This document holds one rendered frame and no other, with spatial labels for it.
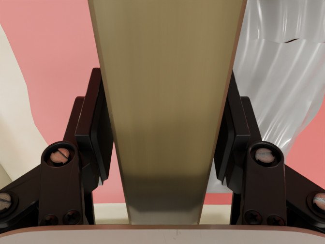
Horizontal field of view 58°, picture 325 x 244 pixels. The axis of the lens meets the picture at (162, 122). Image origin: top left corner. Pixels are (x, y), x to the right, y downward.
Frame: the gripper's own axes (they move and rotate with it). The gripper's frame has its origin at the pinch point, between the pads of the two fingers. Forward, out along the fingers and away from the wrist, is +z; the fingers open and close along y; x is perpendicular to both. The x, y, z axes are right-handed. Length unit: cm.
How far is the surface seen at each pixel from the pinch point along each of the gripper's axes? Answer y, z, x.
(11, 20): -8.4, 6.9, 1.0
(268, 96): 7.1, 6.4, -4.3
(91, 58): -4.4, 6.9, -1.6
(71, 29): -5.2, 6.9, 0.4
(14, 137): -12.0, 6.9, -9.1
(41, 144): -10.0, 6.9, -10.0
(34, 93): -8.9, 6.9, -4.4
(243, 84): 5.4, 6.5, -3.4
